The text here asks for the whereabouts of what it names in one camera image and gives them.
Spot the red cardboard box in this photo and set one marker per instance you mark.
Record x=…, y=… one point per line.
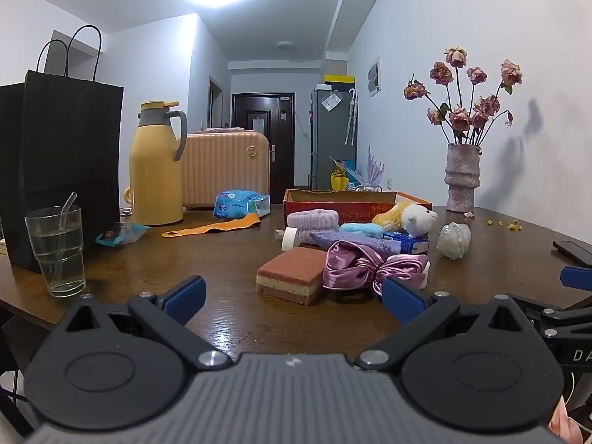
x=351, y=206

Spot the yellow white plush dog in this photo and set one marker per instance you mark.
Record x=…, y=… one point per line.
x=415, y=220

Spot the white tape roll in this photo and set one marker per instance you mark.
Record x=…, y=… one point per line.
x=290, y=239

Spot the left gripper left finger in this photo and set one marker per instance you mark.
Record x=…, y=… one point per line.
x=164, y=319

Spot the person right hand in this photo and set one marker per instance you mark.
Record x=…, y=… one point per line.
x=563, y=426

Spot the yellow thermos jug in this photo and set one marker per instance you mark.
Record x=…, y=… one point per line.
x=155, y=190

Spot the peach ribbed suitcase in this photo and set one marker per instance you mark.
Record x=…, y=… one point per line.
x=221, y=159

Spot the dried pink roses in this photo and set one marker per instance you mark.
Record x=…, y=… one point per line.
x=471, y=104

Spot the grey refrigerator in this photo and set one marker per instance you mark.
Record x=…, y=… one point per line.
x=332, y=136

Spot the light blue plush toy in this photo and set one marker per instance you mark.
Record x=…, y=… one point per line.
x=373, y=230

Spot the purple fabric pouch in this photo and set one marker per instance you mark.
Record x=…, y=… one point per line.
x=383, y=247

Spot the pink ceramic vase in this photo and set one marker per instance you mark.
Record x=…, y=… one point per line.
x=462, y=176

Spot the pink satin bow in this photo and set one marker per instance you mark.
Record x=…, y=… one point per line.
x=350, y=267

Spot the small blue snack packet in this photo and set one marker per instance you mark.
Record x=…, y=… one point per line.
x=124, y=233

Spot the blue small carton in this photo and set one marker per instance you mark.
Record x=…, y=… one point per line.
x=403, y=243

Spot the white soft ball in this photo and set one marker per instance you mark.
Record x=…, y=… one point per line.
x=454, y=240

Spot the yellow bucket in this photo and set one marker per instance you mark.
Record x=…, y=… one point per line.
x=339, y=180

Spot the blue tissue pack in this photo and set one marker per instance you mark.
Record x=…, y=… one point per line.
x=236, y=204

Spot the black phone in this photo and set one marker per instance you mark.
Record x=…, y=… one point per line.
x=573, y=251

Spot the black paper shopping bag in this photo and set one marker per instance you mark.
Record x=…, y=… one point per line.
x=58, y=135

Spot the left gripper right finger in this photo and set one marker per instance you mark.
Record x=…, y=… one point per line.
x=422, y=317

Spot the glass of water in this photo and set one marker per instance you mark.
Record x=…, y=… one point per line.
x=56, y=239

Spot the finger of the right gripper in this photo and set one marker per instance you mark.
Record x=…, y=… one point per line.
x=577, y=278

